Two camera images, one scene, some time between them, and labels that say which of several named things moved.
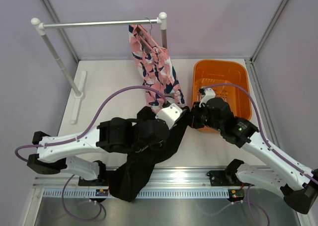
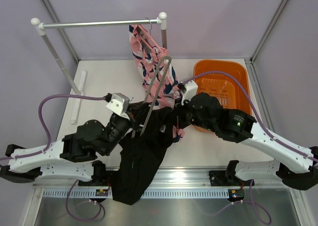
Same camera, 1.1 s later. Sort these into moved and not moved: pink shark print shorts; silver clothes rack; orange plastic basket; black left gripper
Moved: black left gripper
Not moved: orange plastic basket; silver clothes rack; pink shark print shorts
